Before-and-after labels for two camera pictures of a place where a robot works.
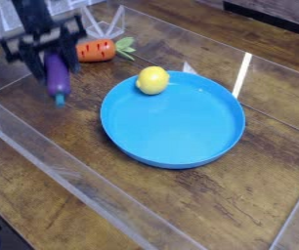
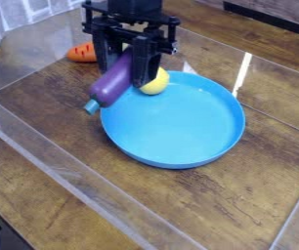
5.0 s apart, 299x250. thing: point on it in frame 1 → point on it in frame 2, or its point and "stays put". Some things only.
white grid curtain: x=0 y=20 stays put
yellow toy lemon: x=152 y=80 stays put
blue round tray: x=182 y=128 stays put
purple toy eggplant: x=57 y=75 → x=113 y=83
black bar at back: x=268 y=19 stays put
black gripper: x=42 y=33 → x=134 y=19
